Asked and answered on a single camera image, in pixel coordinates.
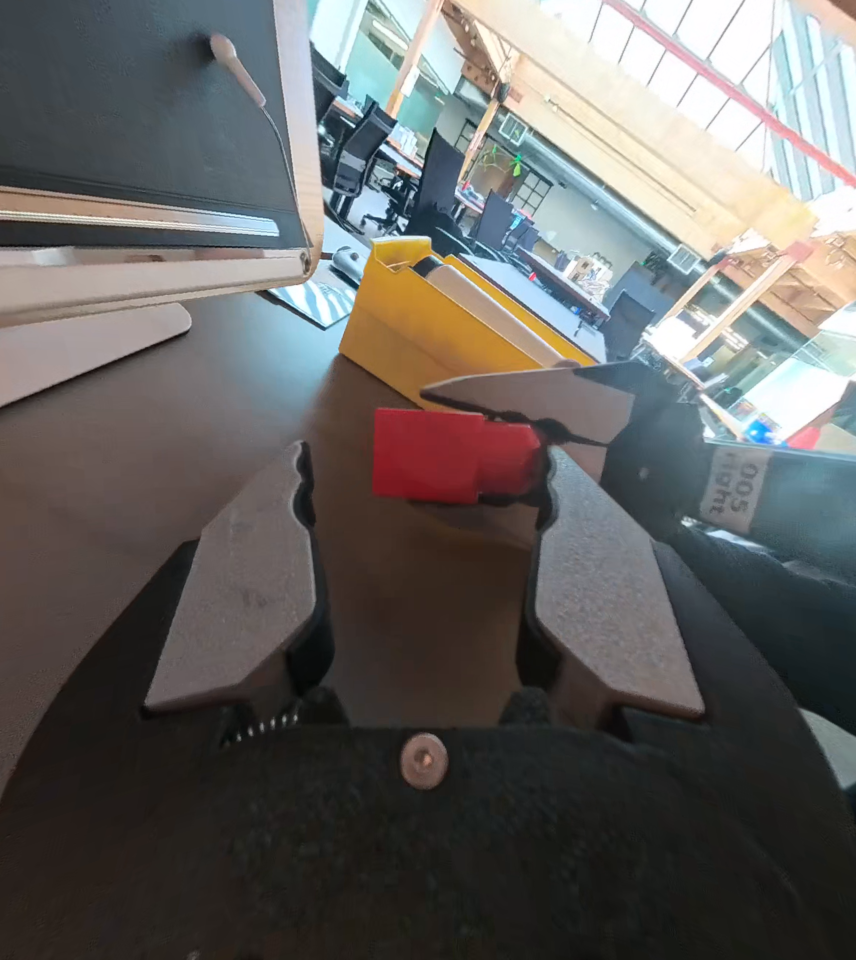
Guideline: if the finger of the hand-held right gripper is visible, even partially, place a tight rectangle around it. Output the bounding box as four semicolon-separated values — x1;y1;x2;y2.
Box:
548;438;607;483
420;364;637;447

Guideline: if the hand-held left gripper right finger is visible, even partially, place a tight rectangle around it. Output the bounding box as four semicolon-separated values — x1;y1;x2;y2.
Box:
515;448;706;727

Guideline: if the grey office table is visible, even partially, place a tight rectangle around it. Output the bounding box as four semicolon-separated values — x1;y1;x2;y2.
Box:
464;253;610;325

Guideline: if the dark printed mouse pad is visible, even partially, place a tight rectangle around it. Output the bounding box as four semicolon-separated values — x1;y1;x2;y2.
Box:
259;279;359;331

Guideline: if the wooden book stand white base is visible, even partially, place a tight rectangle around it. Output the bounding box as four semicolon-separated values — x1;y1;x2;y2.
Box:
0;0;324;429

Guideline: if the red toy building block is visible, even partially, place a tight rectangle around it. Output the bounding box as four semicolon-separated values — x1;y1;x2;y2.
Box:
371;408;546;506

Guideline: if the person's right forearm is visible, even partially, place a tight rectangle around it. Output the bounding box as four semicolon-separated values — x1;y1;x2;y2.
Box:
664;525;856;760

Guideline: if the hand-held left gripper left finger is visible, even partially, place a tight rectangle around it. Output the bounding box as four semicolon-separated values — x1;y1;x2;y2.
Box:
143;441;336;712

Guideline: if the wooden post red bracket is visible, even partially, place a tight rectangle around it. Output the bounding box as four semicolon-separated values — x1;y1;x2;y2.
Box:
677;240;820;365

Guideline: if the black office chair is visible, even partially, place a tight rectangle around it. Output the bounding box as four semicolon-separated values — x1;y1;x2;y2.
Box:
329;97;399;220
602;288;655;363
404;127;468;252
471;189;516;255

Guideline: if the yellow plastic bin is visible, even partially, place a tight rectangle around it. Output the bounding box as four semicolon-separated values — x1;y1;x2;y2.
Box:
338;236;610;412

